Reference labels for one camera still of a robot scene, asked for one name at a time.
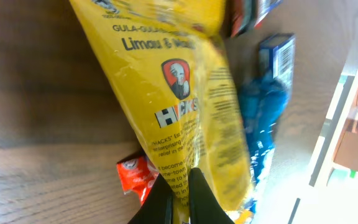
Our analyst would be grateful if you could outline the small blue box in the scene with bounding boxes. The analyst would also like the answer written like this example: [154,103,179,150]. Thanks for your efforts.
[259,33,295,94]

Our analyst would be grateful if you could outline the red snack packet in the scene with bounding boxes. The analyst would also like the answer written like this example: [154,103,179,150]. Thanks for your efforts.
[116,151,159,205]

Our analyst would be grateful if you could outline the green chocolate bar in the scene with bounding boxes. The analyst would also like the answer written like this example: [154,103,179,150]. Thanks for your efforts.
[227,0,256,37]

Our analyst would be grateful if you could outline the yellow Hacks candy bag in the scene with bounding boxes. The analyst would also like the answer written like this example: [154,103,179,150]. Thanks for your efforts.
[70,0,254,223]

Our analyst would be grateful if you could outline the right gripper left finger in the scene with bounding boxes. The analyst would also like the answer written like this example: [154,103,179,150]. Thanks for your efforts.
[128,174,173,224]

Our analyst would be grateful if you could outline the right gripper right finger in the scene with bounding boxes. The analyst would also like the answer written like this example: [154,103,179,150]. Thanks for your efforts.
[188,168,234,224]

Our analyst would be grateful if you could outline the blue Oreo cookie pack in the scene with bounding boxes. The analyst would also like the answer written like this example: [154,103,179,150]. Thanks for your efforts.
[225,73,290,224]

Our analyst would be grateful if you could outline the dark blue chocolate bar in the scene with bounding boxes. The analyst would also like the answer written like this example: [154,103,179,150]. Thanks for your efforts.
[254,0,282,28]

